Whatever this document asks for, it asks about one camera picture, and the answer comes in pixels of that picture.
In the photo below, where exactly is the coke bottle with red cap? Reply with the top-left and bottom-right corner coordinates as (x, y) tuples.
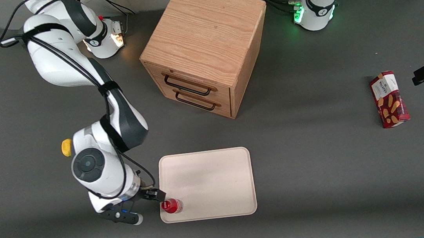
(160, 197), (185, 216)

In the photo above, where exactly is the beige plastic tray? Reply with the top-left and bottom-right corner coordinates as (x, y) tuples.
(154, 146), (259, 224)

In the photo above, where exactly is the red tartan shortbread cookie box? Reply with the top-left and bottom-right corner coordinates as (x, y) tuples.
(368, 69), (412, 130)

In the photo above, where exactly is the wooden drawer front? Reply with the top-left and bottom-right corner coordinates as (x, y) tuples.
(145, 54), (233, 111)
(154, 79), (233, 126)

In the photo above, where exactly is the wooden two-drawer cabinet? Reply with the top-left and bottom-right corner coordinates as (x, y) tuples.
(133, 0), (278, 129)

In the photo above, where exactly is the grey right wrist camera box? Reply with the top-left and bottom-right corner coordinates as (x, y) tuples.
(101, 206), (145, 229)

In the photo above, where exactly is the black metal drawer handle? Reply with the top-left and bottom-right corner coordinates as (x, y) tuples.
(174, 86), (222, 114)
(162, 69), (219, 101)

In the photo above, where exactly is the black cable along right arm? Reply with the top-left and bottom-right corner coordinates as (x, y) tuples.
(0, 0), (158, 211)

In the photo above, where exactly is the thin black cable at right arm base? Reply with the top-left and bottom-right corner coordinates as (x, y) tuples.
(98, 0), (135, 18)

